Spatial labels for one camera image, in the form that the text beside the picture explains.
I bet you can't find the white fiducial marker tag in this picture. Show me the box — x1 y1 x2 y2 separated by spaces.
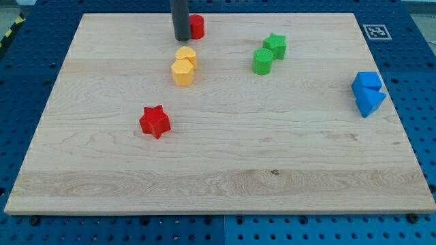
362 24 392 40

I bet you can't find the yellow black hazard tape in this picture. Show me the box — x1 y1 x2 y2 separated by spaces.
1 12 26 50

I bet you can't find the yellow hexagon block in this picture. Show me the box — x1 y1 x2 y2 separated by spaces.
171 59 195 86

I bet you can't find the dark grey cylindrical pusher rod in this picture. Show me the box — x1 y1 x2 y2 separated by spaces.
170 0 191 42

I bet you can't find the green star block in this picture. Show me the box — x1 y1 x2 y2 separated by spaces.
262 33 287 60

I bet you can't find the light wooden board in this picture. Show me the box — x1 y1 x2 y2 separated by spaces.
5 13 435 216

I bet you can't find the red cylinder block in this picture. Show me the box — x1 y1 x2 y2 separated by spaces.
189 14 205 39

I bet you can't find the green cylinder block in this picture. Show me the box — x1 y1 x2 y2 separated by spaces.
252 48 274 76

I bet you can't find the yellow heart block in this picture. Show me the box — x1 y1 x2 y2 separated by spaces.
175 46 198 69

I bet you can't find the red star block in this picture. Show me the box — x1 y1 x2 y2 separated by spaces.
139 105 171 139

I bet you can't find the blue triangle block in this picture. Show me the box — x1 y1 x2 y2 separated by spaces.
354 88 386 118

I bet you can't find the blue cube block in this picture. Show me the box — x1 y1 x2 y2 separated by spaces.
352 71 382 99

